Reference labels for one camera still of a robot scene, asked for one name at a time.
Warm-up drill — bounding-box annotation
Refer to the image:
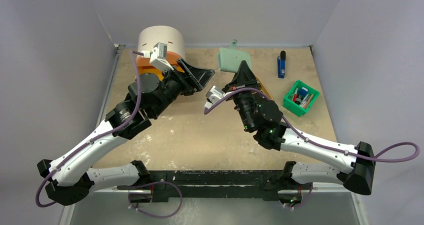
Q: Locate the green bin with pens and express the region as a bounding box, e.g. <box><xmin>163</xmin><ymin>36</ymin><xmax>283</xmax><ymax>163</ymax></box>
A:
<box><xmin>282</xmin><ymin>80</ymin><xmax>321</xmax><ymax>117</ymax></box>

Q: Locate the green card holder wallet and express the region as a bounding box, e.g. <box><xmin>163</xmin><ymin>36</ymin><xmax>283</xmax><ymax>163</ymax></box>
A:
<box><xmin>217</xmin><ymin>39</ymin><xmax>252</xmax><ymax>73</ymax></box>

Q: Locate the blue stapler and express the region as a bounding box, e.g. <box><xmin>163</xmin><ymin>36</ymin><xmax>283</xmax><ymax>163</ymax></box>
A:
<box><xmin>277</xmin><ymin>50</ymin><xmax>286</xmax><ymax>79</ymax></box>

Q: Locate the white orange drawer cabinet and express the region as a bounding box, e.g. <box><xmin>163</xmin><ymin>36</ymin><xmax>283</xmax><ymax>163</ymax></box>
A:
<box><xmin>136</xmin><ymin>25</ymin><xmax>186</xmax><ymax>80</ymax></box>

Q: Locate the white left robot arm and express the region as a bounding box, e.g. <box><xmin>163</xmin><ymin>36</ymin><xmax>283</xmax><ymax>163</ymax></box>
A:
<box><xmin>37</xmin><ymin>59</ymin><xmax>215</xmax><ymax>206</ymax></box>

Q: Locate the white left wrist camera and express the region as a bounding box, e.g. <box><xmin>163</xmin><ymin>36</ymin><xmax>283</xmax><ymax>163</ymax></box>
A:
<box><xmin>149</xmin><ymin>42</ymin><xmax>174</xmax><ymax>72</ymax></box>

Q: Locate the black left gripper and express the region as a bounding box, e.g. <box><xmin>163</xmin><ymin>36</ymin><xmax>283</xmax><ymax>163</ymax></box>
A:
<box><xmin>150</xmin><ymin>58</ymin><xmax>214</xmax><ymax>118</ymax></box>

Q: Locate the orange oval tray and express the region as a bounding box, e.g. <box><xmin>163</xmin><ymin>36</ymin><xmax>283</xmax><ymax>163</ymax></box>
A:
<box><xmin>256</xmin><ymin>77</ymin><xmax>273</xmax><ymax>100</ymax></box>

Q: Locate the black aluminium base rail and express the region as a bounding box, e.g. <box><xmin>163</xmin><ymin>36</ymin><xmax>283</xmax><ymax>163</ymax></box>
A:
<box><xmin>67</xmin><ymin>168</ymin><xmax>361</xmax><ymax>205</ymax></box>

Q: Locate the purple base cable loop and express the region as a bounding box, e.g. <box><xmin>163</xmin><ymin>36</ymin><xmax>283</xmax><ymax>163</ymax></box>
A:
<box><xmin>127</xmin><ymin>179</ymin><xmax>184</xmax><ymax>219</ymax></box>

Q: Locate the yellow open drawer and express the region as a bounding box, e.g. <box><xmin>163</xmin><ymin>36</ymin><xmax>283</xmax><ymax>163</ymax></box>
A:
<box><xmin>139</xmin><ymin>72</ymin><xmax>162</xmax><ymax>84</ymax></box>

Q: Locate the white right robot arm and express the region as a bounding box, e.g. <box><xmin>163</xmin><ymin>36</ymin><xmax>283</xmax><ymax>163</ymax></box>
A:
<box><xmin>223</xmin><ymin>60</ymin><xmax>376</xmax><ymax>196</ymax></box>

